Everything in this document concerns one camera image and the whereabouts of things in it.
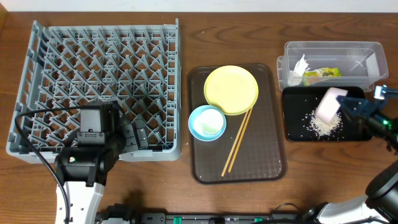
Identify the pink bowl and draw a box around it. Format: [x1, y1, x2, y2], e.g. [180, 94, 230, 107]
[315, 87, 348, 124]

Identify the yellow green snack wrapper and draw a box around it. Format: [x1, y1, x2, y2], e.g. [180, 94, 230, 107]
[303, 67, 342, 86]

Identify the white cup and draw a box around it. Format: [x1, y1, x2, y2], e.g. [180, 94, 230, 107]
[193, 109, 224, 134]

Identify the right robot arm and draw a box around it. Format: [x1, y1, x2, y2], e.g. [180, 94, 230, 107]
[314, 96, 397, 224]

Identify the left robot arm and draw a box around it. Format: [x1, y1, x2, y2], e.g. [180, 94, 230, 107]
[54, 102, 148, 223]

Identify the clear plastic waste bin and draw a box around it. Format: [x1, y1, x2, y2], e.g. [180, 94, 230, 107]
[277, 41, 389, 92]

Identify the grey plastic dishwasher rack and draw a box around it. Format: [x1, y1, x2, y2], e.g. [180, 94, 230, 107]
[13, 22, 182, 162]

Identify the pile of rice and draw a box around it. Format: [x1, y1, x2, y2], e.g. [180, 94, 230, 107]
[302, 110, 343, 138]

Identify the black tray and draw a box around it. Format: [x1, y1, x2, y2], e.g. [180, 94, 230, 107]
[282, 87, 371, 141]

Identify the crumpled white tissue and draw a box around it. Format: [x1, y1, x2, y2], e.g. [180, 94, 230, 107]
[287, 54, 310, 86]

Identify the left wooden chopstick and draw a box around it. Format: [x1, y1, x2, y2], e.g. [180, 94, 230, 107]
[221, 110, 250, 177]

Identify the wooden chopstick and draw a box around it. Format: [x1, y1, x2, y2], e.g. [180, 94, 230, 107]
[228, 108, 253, 172]
[221, 110, 250, 177]

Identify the right wooden chopstick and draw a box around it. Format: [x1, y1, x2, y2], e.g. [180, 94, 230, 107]
[228, 108, 253, 172]

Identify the yellow plate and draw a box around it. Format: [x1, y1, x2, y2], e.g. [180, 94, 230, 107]
[203, 65, 259, 116]

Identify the brown serving tray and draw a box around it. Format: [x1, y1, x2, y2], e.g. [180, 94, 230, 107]
[190, 63, 287, 185]

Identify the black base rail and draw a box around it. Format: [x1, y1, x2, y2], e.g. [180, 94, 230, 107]
[94, 203, 301, 224]

